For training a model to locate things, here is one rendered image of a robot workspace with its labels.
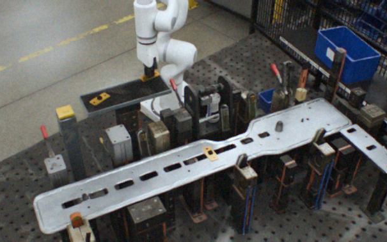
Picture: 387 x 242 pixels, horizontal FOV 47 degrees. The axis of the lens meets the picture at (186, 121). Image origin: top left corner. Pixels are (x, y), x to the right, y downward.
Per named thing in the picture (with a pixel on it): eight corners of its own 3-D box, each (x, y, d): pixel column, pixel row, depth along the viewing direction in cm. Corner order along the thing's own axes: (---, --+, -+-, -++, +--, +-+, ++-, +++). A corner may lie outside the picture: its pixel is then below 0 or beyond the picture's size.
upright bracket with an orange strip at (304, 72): (288, 143, 233) (304, 62, 200) (286, 142, 233) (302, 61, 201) (293, 141, 234) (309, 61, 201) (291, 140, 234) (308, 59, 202)
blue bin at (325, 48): (345, 84, 216) (352, 61, 208) (313, 52, 238) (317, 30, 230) (374, 77, 220) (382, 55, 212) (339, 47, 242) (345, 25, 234)
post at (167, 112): (166, 181, 213) (164, 116, 187) (162, 174, 216) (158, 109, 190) (176, 178, 214) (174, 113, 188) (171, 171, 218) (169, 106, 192)
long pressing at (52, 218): (44, 242, 153) (43, 240, 152) (31, 197, 168) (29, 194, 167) (355, 125, 200) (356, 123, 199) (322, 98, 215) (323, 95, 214)
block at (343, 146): (329, 200, 204) (342, 157, 186) (313, 184, 211) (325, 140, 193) (345, 193, 207) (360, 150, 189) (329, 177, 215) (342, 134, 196)
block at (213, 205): (208, 210, 200) (210, 165, 181) (194, 191, 208) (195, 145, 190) (218, 206, 201) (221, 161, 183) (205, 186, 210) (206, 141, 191)
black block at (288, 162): (279, 219, 197) (288, 173, 178) (265, 201, 204) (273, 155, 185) (293, 212, 199) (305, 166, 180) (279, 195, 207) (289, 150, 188)
